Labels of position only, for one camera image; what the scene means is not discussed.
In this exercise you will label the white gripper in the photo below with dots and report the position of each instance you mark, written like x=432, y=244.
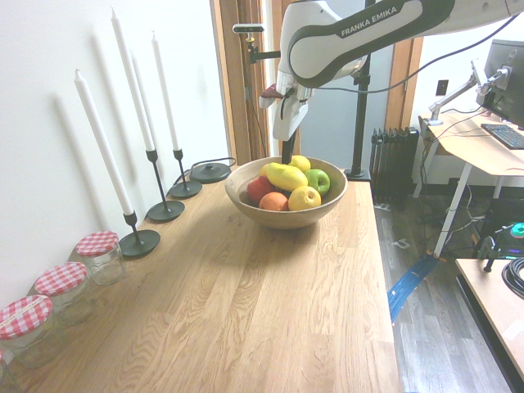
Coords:
x=286, y=118

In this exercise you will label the yellow mango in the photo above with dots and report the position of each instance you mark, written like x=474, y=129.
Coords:
x=286, y=176

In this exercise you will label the white Franka Emika robot arm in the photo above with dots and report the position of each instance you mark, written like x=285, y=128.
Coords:
x=368, y=37

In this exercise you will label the small yellow lemon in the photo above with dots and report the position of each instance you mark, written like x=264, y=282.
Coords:
x=302, y=163

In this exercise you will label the green apple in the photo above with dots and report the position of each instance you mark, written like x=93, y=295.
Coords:
x=319, y=181

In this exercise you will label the red apple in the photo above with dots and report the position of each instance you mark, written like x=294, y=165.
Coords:
x=260, y=188

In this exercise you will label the large yellow lemon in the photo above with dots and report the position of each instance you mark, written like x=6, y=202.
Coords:
x=305, y=198

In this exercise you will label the orange fruit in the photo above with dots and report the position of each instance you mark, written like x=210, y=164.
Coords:
x=273, y=201

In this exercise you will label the wooden fruit bowl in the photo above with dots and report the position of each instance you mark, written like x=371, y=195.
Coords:
x=286, y=217

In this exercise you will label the black stand pole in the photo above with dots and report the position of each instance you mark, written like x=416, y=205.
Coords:
x=361, y=123

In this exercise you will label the black round kettle base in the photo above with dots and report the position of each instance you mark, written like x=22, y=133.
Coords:
x=210, y=172

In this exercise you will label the black oil radiator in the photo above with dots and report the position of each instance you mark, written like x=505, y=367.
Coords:
x=393, y=163

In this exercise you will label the black candle holder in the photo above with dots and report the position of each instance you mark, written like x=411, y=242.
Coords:
x=186, y=190
x=139, y=243
x=165, y=210

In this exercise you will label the shortest white taper candle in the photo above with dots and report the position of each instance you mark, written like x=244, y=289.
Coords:
x=165, y=94

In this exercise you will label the tallest white taper candle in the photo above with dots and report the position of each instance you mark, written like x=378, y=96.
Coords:
x=131, y=78

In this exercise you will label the blue floor tape strip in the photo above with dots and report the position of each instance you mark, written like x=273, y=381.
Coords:
x=413, y=282

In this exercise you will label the light wood office desk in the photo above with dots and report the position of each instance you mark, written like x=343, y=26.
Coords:
x=471, y=147

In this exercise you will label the medium white taper candle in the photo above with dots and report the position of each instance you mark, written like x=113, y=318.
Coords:
x=104, y=143

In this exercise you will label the glass jar red checkered lid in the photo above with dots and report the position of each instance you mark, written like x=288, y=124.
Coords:
x=30, y=331
x=102, y=258
x=65, y=290

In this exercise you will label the black keyboard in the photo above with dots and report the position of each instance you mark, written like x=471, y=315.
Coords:
x=505, y=135

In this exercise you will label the black computer monitor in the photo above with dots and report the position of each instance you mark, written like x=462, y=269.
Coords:
x=505, y=53

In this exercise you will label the teal round device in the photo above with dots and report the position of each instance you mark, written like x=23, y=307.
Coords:
x=518, y=230

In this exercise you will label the light wood side table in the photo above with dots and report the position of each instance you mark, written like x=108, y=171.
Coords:
x=491, y=294

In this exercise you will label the dark red wrist camera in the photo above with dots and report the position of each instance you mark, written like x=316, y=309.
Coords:
x=271, y=95

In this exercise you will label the wooden door frame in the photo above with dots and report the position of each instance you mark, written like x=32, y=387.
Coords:
x=229, y=82

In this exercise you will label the white exterior camera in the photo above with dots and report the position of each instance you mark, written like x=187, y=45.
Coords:
x=248, y=28

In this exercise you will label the dark wall outlet plate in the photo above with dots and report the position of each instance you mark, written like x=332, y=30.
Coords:
x=441, y=87

